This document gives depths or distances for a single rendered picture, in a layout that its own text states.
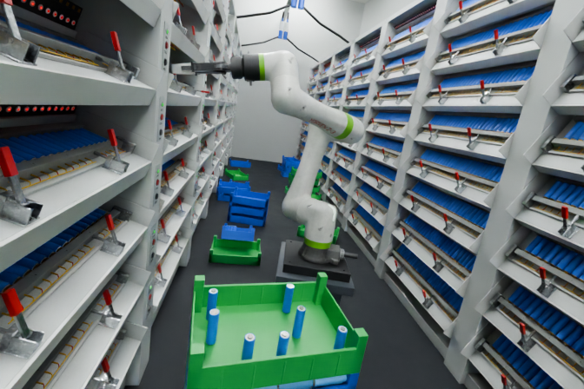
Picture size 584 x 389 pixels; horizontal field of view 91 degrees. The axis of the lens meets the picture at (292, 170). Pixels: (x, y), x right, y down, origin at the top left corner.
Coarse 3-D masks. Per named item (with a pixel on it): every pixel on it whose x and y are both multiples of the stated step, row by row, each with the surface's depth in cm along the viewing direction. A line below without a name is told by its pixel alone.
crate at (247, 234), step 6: (222, 228) 176; (240, 228) 207; (246, 228) 208; (252, 228) 180; (222, 234) 176; (228, 234) 176; (234, 234) 177; (240, 234) 178; (246, 234) 178; (252, 234) 179; (240, 240) 177; (246, 240) 178; (252, 240) 179
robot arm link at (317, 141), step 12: (312, 132) 136; (324, 132) 133; (312, 144) 135; (324, 144) 136; (312, 156) 135; (300, 168) 136; (312, 168) 135; (300, 180) 134; (312, 180) 135; (288, 192) 137; (300, 192) 133; (288, 204) 133; (288, 216) 135
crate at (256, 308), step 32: (224, 288) 62; (256, 288) 64; (320, 288) 67; (192, 320) 51; (224, 320) 59; (256, 320) 60; (288, 320) 62; (320, 320) 63; (192, 352) 42; (224, 352) 51; (256, 352) 53; (288, 352) 54; (320, 352) 48; (352, 352) 50; (192, 384) 43; (224, 384) 44; (256, 384) 46
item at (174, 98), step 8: (168, 80) 82; (184, 80) 138; (168, 88) 82; (192, 88) 137; (200, 88) 139; (168, 96) 86; (176, 96) 95; (184, 96) 106; (192, 96) 119; (200, 96) 140; (168, 104) 89; (176, 104) 100; (184, 104) 112; (192, 104) 126
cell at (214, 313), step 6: (210, 312) 52; (216, 312) 52; (210, 318) 51; (216, 318) 51; (210, 324) 51; (216, 324) 52; (210, 330) 52; (216, 330) 52; (210, 336) 52; (210, 342) 52
